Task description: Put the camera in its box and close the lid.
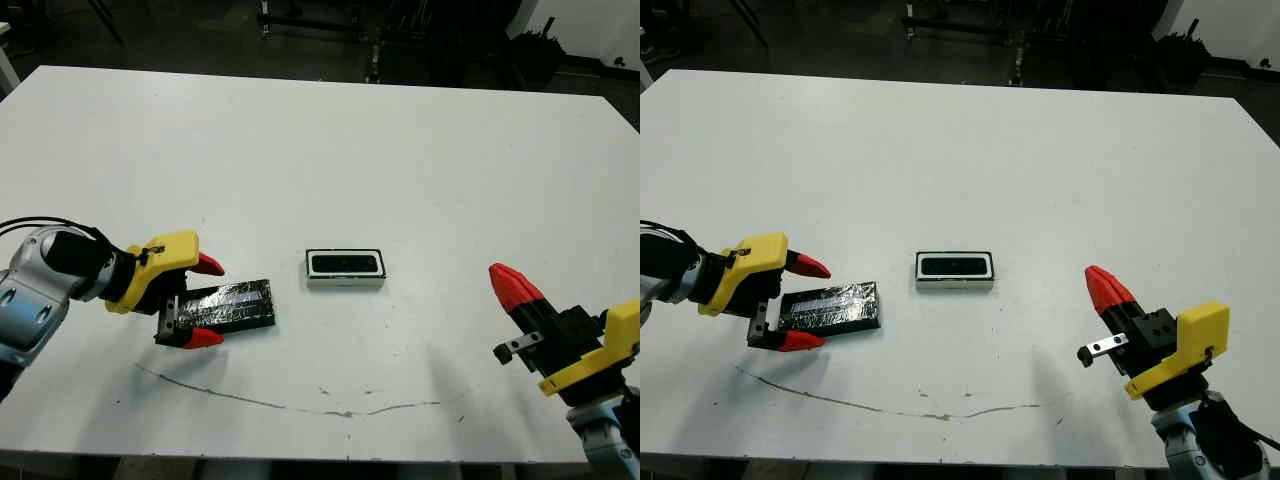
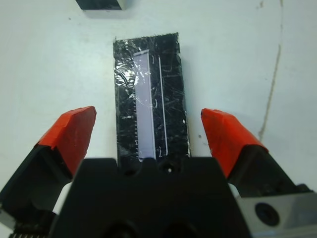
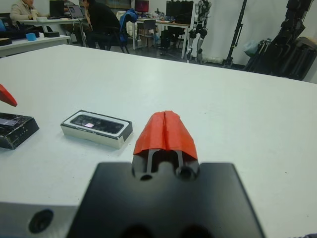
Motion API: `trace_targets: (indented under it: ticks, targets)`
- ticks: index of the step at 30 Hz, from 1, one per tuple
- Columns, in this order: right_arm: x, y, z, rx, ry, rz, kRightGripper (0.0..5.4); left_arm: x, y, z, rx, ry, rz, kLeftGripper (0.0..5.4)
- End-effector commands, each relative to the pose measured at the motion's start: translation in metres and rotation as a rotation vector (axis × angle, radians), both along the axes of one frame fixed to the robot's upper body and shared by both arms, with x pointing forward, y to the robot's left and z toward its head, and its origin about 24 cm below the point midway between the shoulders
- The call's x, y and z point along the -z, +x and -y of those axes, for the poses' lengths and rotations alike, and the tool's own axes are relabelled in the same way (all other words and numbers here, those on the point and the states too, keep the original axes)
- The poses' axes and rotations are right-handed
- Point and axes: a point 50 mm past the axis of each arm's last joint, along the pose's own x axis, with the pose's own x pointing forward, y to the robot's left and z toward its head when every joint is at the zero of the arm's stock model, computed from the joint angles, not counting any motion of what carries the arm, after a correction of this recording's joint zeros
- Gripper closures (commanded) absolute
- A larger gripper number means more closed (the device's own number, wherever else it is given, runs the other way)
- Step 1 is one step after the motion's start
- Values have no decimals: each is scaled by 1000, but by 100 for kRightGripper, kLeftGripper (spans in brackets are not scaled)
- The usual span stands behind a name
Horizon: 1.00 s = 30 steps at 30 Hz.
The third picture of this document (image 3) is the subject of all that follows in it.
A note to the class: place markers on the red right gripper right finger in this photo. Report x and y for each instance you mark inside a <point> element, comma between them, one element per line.
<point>178,134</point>

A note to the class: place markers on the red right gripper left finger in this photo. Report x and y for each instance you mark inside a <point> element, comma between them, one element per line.
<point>151,134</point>

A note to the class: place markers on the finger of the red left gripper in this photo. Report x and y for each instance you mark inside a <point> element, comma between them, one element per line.
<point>7,96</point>

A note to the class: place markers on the black glossy box lid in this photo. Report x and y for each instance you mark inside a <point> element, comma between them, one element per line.
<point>17,134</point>

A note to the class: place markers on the blue box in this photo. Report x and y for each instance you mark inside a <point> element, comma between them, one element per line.
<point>2,25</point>

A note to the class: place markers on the small white box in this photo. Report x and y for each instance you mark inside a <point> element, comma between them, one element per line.
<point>41,18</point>

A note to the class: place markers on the black round disc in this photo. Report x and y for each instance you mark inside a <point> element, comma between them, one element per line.
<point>5,41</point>

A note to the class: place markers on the white side table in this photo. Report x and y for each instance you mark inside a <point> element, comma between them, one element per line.
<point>29,45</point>

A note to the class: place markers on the black soft bag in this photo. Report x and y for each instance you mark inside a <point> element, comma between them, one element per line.
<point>22,31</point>

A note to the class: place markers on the flat black tray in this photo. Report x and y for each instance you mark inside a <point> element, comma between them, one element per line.
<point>51,34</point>

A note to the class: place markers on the person in beige jacket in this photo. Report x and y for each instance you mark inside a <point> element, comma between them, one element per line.
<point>21,10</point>

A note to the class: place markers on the long white desk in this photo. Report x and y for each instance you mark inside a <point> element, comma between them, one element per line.
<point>57,21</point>

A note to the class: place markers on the black office chair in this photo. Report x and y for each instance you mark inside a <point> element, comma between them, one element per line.
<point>173,37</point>

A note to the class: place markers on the black laptop screen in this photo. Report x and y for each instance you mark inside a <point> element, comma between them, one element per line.
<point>57,8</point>

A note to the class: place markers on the silver humanoid robot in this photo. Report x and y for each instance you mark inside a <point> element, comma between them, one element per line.
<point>200,29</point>

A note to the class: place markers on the grey chair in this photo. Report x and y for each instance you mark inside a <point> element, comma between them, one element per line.
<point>149,27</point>

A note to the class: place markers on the open grey laptop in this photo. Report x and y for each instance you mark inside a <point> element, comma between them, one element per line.
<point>75,12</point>

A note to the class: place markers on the white office desk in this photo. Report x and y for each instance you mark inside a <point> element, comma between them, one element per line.
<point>171,22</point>

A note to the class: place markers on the translucent plastic bag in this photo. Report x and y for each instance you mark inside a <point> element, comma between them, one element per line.
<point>250,48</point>

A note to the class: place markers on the folded tripods bundle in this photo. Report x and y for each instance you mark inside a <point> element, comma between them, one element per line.
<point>262,54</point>

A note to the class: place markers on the blue jacket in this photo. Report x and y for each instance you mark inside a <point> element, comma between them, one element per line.
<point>126,19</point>

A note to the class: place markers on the black gantry crane stand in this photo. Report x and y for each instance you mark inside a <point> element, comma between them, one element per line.
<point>237,29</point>

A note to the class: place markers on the person in black clothes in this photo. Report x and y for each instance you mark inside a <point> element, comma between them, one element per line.
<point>101,19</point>

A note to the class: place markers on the black ridged case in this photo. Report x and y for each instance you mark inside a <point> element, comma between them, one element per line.
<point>184,10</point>

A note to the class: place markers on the black monitor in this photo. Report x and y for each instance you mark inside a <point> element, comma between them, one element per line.
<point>170,8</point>

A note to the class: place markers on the red screen monitor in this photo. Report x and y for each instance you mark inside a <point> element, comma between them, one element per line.
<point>142,6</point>

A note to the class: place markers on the tall black equipment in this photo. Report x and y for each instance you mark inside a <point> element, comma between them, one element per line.
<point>289,37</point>

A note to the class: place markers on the white camera box base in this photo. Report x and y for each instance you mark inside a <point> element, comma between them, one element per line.
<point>99,141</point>

